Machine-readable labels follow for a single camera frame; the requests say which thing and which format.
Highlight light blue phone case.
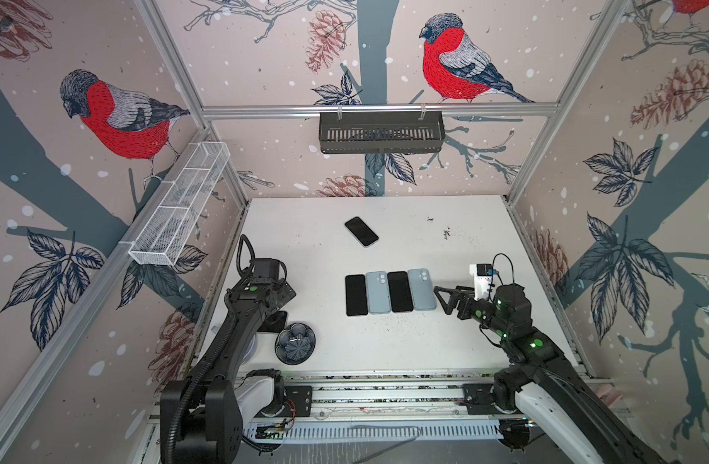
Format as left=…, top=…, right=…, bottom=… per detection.
left=365, top=271, right=391, bottom=314
left=407, top=269, right=437, bottom=311

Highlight black phone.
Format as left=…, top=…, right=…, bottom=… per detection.
left=258, top=310, right=288, bottom=334
left=387, top=271, right=414, bottom=313
left=345, top=275, right=369, bottom=317
left=345, top=217, right=379, bottom=247

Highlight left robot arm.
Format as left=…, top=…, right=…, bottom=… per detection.
left=159, top=258, right=296, bottom=463

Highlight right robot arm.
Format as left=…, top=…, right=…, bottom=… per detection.
left=434, top=283, right=665, bottom=463

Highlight dark flower-shaped dish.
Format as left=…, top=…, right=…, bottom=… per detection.
left=274, top=323, right=316, bottom=365

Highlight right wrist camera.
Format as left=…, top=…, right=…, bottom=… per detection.
left=470, top=263, right=495, bottom=301

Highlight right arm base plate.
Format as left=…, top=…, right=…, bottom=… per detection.
left=460, top=383, right=518, bottom=415

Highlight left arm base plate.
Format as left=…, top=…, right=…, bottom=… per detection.
left=256, top=386, right=313, bottom=419

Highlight black wall basket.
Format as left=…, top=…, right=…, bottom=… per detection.
left=319, top=111, right=445, bottom=155

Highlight white mesh wall basket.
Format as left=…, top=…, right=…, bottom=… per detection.
left=128, top=141, right=230, bottom=266

